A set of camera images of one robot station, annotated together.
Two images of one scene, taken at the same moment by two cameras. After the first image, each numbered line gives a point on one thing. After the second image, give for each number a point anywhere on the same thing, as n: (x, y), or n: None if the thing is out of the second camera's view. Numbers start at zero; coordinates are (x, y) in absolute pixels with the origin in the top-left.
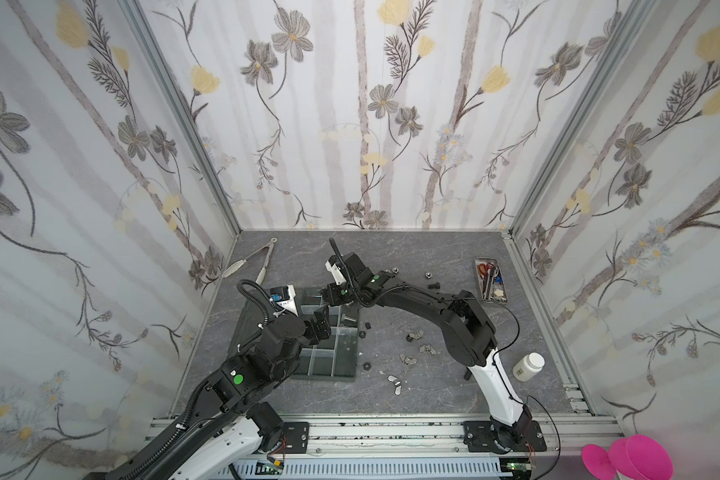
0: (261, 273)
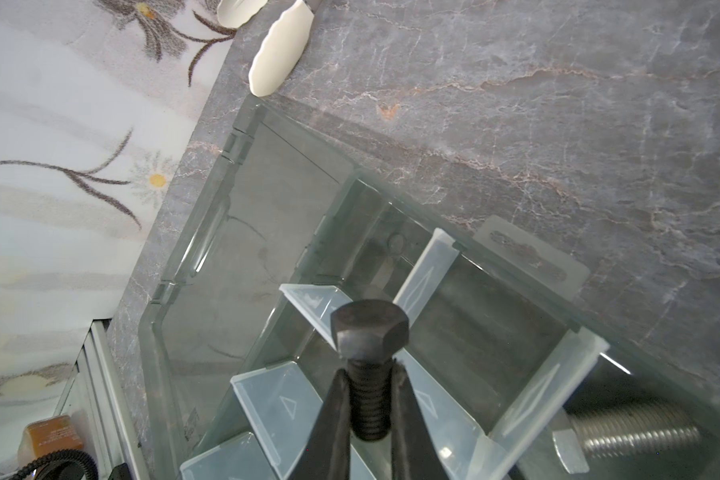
0: (281, 50)
